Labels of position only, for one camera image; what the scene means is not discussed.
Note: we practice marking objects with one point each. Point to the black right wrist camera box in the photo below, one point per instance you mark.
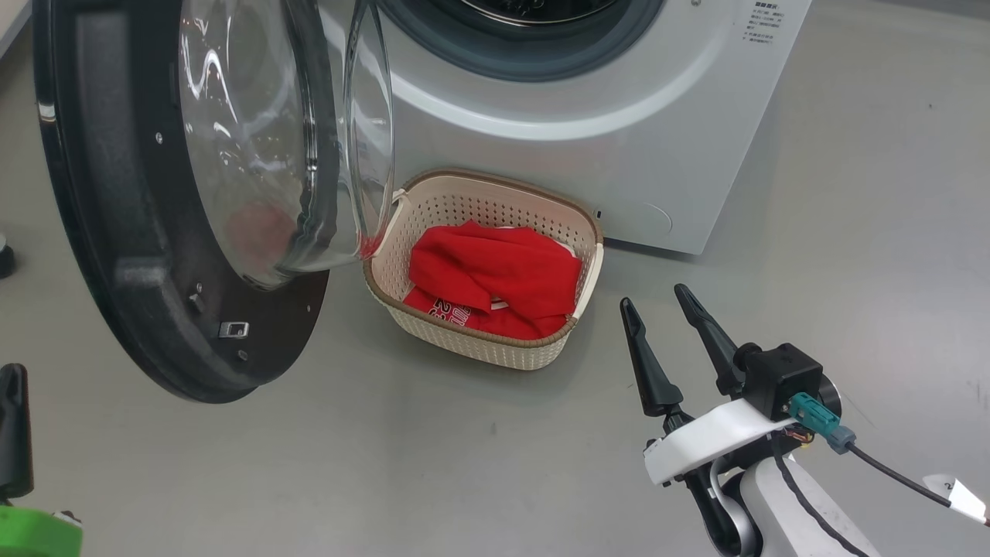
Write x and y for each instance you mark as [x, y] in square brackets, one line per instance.
[781, 379]

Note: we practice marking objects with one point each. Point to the black round glass washer door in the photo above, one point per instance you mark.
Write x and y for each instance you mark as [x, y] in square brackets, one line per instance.
[116, 193]

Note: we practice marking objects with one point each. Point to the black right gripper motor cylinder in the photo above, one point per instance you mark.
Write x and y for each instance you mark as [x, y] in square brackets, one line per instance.
[831, 396]

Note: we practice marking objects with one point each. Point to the white front-load washing machine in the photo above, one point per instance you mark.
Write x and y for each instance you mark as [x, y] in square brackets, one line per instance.
[657, 139]

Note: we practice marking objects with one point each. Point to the round drain filter cover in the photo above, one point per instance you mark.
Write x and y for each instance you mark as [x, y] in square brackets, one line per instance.
[646, 220]

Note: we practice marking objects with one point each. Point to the grey rubber door gasket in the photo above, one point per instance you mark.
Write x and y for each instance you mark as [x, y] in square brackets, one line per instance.
[526, 66]

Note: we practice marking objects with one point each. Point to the black text warning label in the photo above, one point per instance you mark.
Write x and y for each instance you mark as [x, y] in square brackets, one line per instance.
[763, 22]

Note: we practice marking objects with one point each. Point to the red garment white trim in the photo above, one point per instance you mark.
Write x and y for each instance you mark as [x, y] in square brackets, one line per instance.
[495, 267]

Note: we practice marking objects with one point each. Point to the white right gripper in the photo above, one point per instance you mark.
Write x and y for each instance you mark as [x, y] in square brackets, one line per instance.
[711, 437]

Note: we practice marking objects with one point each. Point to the stainless steel washer drum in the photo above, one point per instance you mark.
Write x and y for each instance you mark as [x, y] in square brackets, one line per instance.
[534, 9]

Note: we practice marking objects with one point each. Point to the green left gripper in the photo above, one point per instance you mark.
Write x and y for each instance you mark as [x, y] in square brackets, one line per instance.
[39, 538]

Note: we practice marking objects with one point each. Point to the cream perforated laundry basket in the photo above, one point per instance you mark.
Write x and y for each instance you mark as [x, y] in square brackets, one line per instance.
[479, 352]

